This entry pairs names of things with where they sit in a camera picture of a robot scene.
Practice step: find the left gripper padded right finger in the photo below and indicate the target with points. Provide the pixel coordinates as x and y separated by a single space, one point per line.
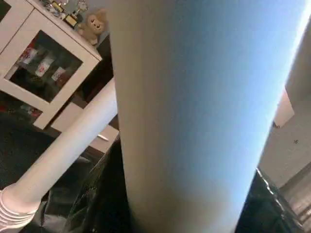
267 208

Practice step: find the white glass-door cabinet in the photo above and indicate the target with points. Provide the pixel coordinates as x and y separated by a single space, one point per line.
43 63

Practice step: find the black work mat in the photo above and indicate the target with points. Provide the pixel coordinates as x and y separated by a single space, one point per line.
19 145

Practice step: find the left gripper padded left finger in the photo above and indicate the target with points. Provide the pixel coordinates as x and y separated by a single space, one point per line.
107 199

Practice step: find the brown teddy bear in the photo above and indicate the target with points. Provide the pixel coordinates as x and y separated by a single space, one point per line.
95 24

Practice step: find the white plastic table leg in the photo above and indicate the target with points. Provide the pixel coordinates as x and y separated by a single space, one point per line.
204 97
63 150

